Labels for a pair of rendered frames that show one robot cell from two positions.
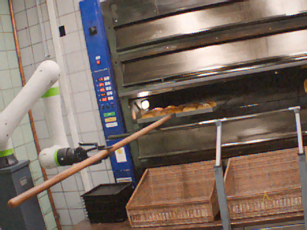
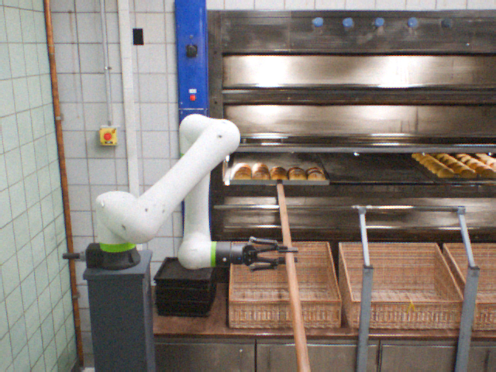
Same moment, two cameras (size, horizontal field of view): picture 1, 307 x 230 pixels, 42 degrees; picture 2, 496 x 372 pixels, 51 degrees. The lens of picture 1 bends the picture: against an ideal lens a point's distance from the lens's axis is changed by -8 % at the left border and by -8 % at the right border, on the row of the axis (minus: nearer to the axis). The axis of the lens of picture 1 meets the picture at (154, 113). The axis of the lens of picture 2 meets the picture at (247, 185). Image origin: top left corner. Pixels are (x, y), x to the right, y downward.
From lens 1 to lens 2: 1.15 m
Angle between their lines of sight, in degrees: 22
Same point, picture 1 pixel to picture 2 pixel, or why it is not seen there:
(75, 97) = (144, 136)
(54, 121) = (201, 200)
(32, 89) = (205, 162)
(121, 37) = (230, 70)
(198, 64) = (325, 126)
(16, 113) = (178, 196)
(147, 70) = (257, 121)
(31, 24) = (82, 9)
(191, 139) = (294, 213)
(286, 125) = (415, 215)
